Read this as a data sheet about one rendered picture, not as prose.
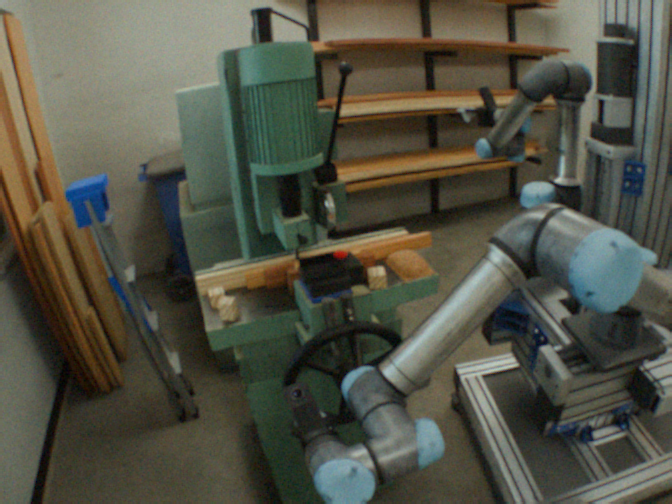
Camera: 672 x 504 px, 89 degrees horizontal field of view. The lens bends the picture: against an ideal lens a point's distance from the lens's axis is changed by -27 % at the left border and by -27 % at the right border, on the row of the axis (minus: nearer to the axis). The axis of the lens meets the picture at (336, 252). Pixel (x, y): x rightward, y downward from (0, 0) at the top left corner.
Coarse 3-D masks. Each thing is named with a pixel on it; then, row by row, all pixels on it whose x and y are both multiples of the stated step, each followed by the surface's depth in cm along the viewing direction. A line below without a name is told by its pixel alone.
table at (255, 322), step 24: (384, 264) 121; (240, 288) 115; (264, 288) 114; (288, 288) 113; (384, 288) 110; (408, 288) 112; (432, 288) 115; (216, 312) 105; (240, 312) 104; (264, 312) 104; (288, 312) 103; (216, 336) 99; (240, 336) 101; (264, 336) 103; (360, 336) 100
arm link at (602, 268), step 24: (552, 216) 59; (576, 216) 57; (552, 240) 57; (576, 240) 53; (600, 240) 50; (624, 240) 49; (552, 264) 57; (576, 264) 52; (600, 264) 49; (624, 264) 50; (648, 264) 63; (576, 288) 53; (600, 288) 50; (624, 288) 51; (648, 288) 59; (600, 312) 52; (648, 312) 66
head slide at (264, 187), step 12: (252, 180) 119; (264, 180) 115; (276, 180) 116; (300, 180) 118; (264, 192) 116; (276, 192) 117; (264, 204) 117; (276, 204) 118; (264, 216) 119; (264, 228) 120
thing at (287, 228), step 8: (272, 208) 118; (280, 208) 117; (280, 216) 112; (296, 216) 111; (304, 216) 110; (280, 224) 110; (288, 224) 107; (296, 224) 108; (304, 224) 109; (280, 232) 113; (288, 232) 108; (296, 232) 109; (304, 232) 109; (288, 240) 109; (296, 240) 109; (312, 240) 111; (288, 248) 110
